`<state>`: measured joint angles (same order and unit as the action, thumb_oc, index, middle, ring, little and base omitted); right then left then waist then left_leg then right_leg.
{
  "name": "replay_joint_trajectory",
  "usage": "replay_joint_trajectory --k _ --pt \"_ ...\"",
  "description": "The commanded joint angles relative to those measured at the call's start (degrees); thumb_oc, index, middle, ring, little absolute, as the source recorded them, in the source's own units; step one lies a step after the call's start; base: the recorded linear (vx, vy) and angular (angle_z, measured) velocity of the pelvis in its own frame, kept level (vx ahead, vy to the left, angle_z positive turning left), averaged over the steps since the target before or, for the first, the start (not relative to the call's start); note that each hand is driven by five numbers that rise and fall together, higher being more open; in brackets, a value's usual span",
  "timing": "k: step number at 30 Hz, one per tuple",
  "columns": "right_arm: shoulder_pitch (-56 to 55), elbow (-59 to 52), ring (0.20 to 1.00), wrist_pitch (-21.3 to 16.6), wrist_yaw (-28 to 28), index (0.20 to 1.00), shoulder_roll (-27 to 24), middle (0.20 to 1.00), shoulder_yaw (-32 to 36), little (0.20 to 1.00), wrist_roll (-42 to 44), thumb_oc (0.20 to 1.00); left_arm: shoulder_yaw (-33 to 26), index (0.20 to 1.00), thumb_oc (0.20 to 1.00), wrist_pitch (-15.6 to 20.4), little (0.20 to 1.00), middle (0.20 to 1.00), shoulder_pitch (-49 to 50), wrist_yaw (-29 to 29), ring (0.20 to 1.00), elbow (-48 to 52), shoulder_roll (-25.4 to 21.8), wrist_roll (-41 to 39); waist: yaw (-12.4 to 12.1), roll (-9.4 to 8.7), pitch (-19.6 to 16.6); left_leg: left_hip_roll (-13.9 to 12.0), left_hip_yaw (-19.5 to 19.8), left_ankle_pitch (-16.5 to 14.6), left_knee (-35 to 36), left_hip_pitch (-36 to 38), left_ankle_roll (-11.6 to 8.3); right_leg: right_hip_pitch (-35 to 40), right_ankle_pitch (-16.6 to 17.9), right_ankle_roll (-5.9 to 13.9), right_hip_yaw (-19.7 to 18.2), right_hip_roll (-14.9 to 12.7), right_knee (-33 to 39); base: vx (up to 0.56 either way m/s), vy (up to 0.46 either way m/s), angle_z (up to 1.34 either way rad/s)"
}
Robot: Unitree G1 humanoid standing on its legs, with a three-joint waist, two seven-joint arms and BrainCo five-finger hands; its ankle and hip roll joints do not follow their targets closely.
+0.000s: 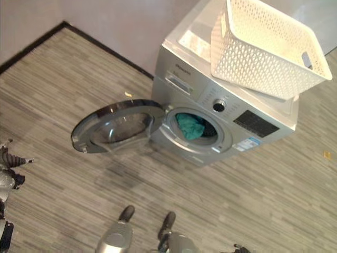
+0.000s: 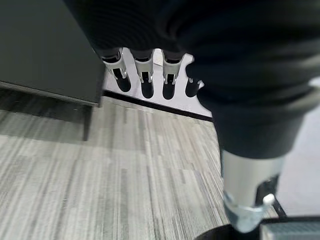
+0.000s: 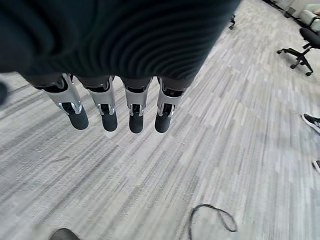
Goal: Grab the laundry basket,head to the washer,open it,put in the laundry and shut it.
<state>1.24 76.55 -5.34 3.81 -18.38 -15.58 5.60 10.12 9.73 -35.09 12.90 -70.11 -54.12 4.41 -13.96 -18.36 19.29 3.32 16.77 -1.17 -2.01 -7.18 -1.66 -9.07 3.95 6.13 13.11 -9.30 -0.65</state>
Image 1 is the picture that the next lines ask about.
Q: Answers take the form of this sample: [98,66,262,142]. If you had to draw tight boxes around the white plastic laundry basket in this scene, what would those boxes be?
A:
[210,0,333,101]

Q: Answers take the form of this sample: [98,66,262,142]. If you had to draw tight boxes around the dark laundry garment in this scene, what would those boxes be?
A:
[200,118,219,138]

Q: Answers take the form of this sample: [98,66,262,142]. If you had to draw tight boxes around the washer control knob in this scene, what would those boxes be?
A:
[212,99,227,112]

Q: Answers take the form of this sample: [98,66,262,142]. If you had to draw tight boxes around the black baseboard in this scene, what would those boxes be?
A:
[0,21,154,80]

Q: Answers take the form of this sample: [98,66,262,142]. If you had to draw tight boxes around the washer detergent drawer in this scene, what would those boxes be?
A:
[164,73,195,95]

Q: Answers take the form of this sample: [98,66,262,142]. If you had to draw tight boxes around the silver front-load washing machine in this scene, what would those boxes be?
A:
[150,7,300,168]

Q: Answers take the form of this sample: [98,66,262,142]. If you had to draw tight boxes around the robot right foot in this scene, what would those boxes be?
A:
[157,211,177,234]

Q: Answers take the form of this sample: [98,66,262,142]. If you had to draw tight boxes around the teal laundry garment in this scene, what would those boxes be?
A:
[175,113,206,141]

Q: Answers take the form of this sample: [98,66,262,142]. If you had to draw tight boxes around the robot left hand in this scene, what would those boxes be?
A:
[0,138,35,169]

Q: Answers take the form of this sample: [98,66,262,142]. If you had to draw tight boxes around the black washer display panel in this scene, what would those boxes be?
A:
[233,110,280,138]

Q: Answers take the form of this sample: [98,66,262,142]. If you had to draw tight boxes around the blue energy label sticker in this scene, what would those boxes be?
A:
[235,136,263,152]

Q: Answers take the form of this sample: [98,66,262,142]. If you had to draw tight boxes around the round washer door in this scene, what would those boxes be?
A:
[71,99,165,154]

